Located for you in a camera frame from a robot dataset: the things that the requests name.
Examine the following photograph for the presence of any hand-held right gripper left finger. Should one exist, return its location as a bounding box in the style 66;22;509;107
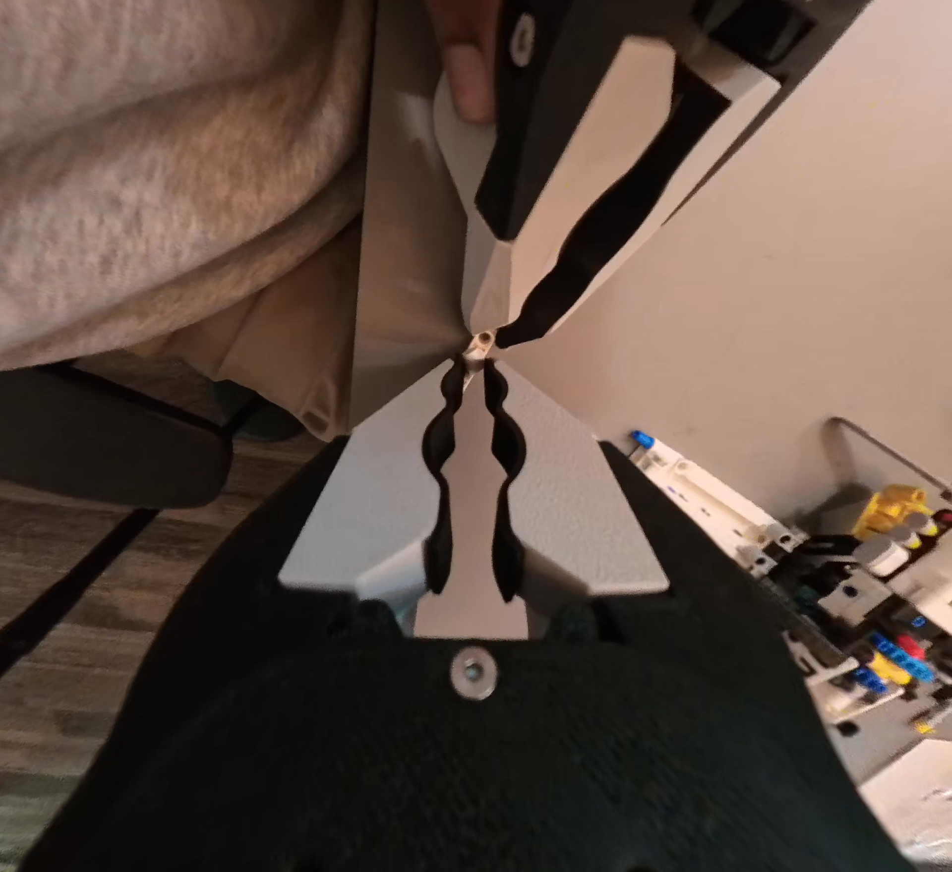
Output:
277;359;466;601

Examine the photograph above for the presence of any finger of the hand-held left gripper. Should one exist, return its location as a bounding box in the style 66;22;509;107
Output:
460;35;733;351
513;39;783;349

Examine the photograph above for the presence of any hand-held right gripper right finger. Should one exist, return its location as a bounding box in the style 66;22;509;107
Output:
482;359;670;601

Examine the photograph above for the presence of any white zebra lego helicopter model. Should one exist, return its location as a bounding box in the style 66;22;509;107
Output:
628;417;952;739

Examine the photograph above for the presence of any person's left hand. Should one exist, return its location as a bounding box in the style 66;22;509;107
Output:
400;0;516;125

